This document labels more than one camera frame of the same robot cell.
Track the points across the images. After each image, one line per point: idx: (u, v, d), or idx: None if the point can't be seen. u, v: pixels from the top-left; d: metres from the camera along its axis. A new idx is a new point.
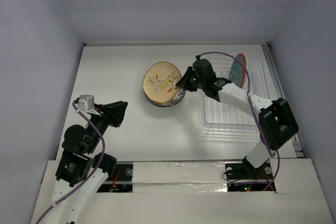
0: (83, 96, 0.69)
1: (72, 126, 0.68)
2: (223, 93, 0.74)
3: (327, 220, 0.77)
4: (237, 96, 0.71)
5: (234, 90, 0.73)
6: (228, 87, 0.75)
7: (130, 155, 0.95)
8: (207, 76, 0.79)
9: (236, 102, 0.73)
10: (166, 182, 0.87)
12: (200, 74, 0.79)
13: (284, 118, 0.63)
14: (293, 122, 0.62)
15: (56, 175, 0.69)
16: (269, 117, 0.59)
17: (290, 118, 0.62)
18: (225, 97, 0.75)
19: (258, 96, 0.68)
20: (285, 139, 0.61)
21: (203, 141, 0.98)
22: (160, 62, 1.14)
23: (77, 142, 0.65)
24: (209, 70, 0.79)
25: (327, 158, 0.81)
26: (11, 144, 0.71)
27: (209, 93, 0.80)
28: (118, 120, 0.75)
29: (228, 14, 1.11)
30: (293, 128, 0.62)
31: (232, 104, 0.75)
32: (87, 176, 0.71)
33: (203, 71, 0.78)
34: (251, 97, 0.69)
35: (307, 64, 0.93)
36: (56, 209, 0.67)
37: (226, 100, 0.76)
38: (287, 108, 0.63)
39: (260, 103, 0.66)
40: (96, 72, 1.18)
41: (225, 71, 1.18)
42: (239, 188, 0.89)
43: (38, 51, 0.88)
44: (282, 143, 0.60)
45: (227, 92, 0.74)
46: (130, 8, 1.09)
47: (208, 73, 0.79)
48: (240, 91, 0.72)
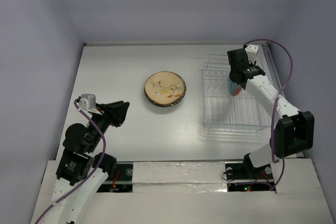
0: (84, 95, 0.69)
1: (73, 125, 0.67)
2: (252, 82, 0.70)
3: (327, 220, 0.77)
4: (264, 91, 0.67)
5: (264, 84, 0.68)
6: (258, 79, 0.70)
7: (130, 156, 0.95)
8: (240, 62, 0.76)
9: (261, 97, 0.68)
10: (166, 182, 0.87)
12: (233, 60, 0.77)
13: (302, 132, 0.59)
14: (309, 138, 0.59)
15: (57, 174, 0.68)
16: (289, 126, 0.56)
17: (307, 135, 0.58)
18: (252, 87, 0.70)
19: (286, 101, 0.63)
20: (293, 151, 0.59)
21: (203, 141, 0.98)
22: (164, 71, 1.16)
23: (77, 141, 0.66)
24: (243, 56, 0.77)
25: (327, 157, 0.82)
26: (11, 144, 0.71)
27: (238, 79, 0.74)
28: (119, 120, 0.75)
29: (227, 14, 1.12)
30: (306, 144, 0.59)
31: (257, 99, 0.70)
32: (88, 176, 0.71)
33: (236, 55, 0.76)
34: (279, 98, 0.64)
35: (306, 64, 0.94)
36: (58, 207, 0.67)
37: (251, 89, 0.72)
38: (311, 123, 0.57)
39: (284, 108, 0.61)
40: (96, 72, 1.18)
41: (224, 71, 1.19)
42: (239, 188, 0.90)
43: (38, 50, 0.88)
44: (288, 153, 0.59)
45: (256, 84, 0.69)
46: (130, 8, 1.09)
47: (241, 59, 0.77)
48: (270, 87, 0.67)
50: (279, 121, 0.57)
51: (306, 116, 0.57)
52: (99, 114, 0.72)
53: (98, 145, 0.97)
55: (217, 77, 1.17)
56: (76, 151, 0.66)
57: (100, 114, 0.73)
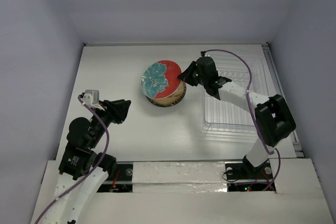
0: (88, 90, 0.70)
1: (77, 118, 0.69)
2: (222, 91, 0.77)
3: (327, 220, 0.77)
4: (235, 92, 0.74)
5: (233, 87, 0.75)
6: (227, 85, 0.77)
7: (131, 156, 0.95)
8: (210, 74, 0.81)
9: (234, 99, 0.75)
10: (166, 182, 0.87)
12: (204, 72, 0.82)
13: (280, 114, 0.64)
14: (290, 118, 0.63)
15: (60, 169, 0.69)
16: (264, 111, 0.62)
17: (285, 115, 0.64)
18: (224, 93, 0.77)
19: (255, 93, 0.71)
20: (282, 135, 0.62)
21: (203, 141, 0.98)
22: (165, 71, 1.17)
23: (81, 134, 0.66)
24: (212, 67, 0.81)
25: (327, 157, 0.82)
26: (10, 143, 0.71)
27: (211, 91, 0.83)
28: (122, 117, 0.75)
29: (227, 14, 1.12)
30: (290, 124, 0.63)
31: (232, 102, 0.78)
32: (91, 170, 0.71)
33: (206, 70, 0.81)
34: (249, 93, 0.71)
35: (306, 64, 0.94)
36: (60, 202, 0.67)
37: (225, 96, 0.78)
38: (283, 103, 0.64)
39: (256, 99, 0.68)
40: (97, 71, 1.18)
41: (225, 71, 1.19)
42: (239, 188, 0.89)
43: (38, 50, 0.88)
44: (277, 138, 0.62)
45: (227, 90, 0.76)
46: (130, 8, 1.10)
47: (211, 71, 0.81)
48: (239, 88, 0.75)
50: (255, 108, 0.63)
51: (277, 99, 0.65)
52: (102, 110, 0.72)
53: (102, 141, 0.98)
55: None
56: (80, 145, 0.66)
57: (103, 110, 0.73)
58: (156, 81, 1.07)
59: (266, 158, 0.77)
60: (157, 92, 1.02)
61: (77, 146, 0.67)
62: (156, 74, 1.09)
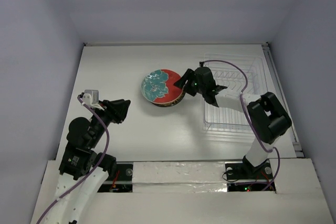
0: (88, 90, 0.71)
1: (77, 118, 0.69)
2: (219, 96, 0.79)
3: (326, 220, 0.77)
4: (230, 95, 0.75)
5: (229, 92, 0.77)
6: (222, 91, 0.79)
7: (131, 156, 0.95)
8: (207, 83, 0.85)
9: (230, 102, 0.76)
10: (166, 182, 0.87)
12: (201, 81, 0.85)
13: (274, 111, 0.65)
14: (284, 114, 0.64)
15: (61, 169, 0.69)
16: (256, 107, 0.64)
17: (279, 110, 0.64)
18: (221, 99, 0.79)
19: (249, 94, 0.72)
20: (278, 130, 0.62)
21: (203, 141, 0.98)
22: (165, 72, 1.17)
23: (81, 133, 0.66)
24: (210, 77, 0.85)
25: (327, 157, 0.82)
26: (10, 143, 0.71)
27: (209, 99, 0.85)
28: (122, 117, 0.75)
29: (227, 15, 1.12)
30: (285, 119, 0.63)
31: (230, 106, 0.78)
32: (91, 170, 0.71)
33: (204, 78, 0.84)
34: (243, 95, 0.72)
35: (306, 64, 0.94)
36: (61, 202, 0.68)
37: (222, 103, 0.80)
38: (276, 100, 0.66)
39: (249, 98, 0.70)
40: (97, 71, 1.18)
41: (225, 71, 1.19)
42: (239, 188, 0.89)
43: (38, 50, 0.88)
44: (274, 134, 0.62)
45: (222, 95, 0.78)
46: (130, 8, 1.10)
47: (209, 81, 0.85)
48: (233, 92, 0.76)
50: (248, 106, 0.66)
51: (269, 96, 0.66)
52: (102, 109, 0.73)
53: (102, 141, 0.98)
55: (217, 77, 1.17)
56: (80, 144, 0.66)
57: (102, 110, 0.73)
58: (157, 86, 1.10)
59: (265, 158, 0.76)
60: (156, 97, 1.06)
61: (77, 146, 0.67)
62: (157, 81, 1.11)
